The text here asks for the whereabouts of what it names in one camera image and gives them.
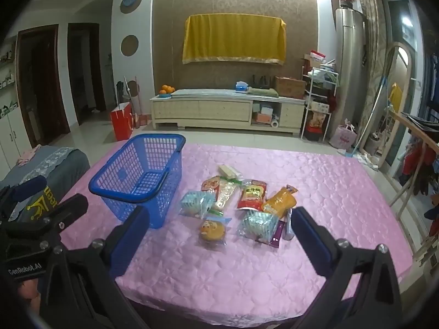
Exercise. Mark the pink gift bag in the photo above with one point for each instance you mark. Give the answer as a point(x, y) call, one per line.
point(344, 136)

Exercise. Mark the orange snack bag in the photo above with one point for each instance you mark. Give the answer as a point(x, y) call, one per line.
point(279, 203)

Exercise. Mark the purple snack packet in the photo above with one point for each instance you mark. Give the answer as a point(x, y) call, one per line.
point(275, 241)

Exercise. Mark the pile of oranges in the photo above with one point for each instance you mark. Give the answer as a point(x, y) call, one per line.
point(166, 89)

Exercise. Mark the blue wafer bar packet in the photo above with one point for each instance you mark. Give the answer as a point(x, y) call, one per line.
point(288, 231)

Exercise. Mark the blue plastic basket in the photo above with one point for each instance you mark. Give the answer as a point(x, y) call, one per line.
point(146, 171)

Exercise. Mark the silver standing air conditioner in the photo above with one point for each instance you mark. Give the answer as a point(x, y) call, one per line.
point(351, 43)

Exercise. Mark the person's left hand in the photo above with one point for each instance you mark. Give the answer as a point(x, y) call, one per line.
point(29, 291)

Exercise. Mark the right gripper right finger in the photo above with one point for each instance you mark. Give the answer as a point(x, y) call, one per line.
point(361, 288)

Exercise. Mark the light blue cupcake pack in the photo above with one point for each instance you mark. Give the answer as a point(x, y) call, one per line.
point(259, 226)
point(196, 204)

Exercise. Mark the white metal shelf rack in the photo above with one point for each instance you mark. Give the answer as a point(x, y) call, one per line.
point(321, 86)

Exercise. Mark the brown cardboard box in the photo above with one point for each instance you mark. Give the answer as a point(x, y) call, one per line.
point(289, 87)

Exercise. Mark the small white cracker pack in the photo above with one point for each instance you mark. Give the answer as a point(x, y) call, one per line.
point(227, 172)

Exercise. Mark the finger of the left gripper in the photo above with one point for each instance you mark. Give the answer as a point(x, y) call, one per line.
point(61, 218)
point(21, 192)

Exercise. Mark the red paper bag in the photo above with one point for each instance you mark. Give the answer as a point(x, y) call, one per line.
point(122, 121)

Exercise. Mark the yellow cartoon bun pack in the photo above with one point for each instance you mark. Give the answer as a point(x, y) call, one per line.
point(213, 230)

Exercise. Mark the yellow cloth covered TV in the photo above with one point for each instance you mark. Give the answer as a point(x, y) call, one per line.
point(234, 37)

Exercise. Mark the blue plastic container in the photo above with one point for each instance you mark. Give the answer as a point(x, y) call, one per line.
point(241, 86)

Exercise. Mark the red beef tripe snack bag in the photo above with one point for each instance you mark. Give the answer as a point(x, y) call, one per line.
point(253, 193)

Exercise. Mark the cream TV cabinet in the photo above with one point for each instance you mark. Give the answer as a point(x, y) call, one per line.
point(227, 109)

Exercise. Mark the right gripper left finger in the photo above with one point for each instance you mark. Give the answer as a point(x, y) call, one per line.
point(90, 297)

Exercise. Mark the long cracker pack green ends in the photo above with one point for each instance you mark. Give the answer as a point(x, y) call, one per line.
point(224, 189)

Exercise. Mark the pink quilted tablecloth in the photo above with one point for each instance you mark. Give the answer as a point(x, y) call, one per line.
point(214, 249)

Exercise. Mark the orange chocolate bar wrapper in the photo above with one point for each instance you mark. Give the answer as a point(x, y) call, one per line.
point(292, 190)

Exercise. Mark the red cartoon snack bag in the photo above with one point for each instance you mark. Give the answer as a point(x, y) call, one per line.
point(211, 185)

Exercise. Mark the green folded cloth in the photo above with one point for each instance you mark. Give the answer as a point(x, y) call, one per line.
point(265, 92)

